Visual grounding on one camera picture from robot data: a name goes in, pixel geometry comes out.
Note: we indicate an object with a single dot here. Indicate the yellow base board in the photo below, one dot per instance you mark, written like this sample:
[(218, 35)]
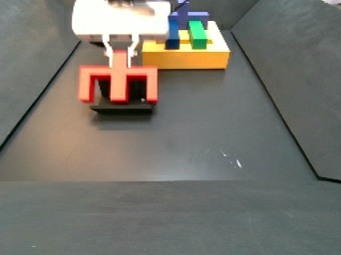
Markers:
[(187, 58)]

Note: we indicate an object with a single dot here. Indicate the purple cross block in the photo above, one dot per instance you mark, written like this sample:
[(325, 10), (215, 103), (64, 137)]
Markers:
[(182, 15)]

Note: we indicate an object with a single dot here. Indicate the green bar block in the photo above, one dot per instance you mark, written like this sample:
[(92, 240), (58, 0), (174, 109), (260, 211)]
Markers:
[(197, 35)]

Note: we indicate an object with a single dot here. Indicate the black angled holder bracket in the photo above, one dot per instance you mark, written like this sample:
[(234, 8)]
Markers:
[(135, 106)]

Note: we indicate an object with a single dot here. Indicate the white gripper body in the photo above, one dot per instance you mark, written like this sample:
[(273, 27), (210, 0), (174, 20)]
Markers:
[(98, 18)]

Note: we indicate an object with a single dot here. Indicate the blue bar block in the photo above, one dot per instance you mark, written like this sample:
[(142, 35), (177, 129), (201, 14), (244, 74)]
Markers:
[(173, 40)]

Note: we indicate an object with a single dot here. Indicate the red E-shaped block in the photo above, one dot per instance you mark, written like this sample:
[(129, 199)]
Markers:
[(118, 73)]

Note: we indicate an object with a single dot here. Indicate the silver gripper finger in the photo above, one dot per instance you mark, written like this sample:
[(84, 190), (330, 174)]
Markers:
[(133, 49), (108, 48)]

